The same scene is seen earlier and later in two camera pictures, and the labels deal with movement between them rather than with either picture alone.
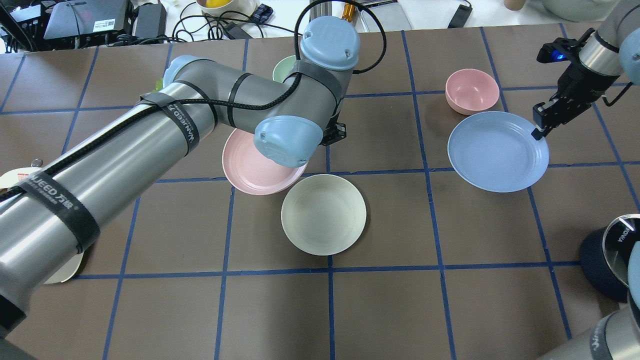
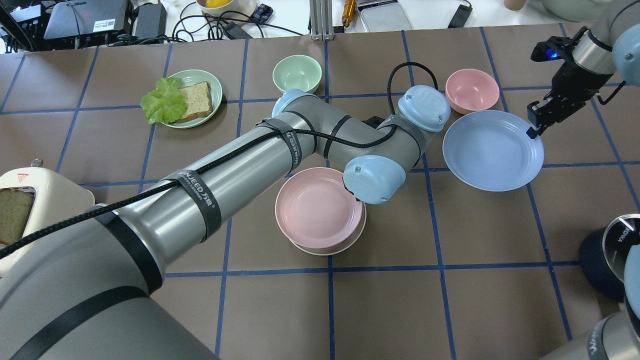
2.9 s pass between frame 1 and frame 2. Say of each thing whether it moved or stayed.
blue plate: stayed
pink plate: moved
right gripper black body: stayed
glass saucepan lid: stayed
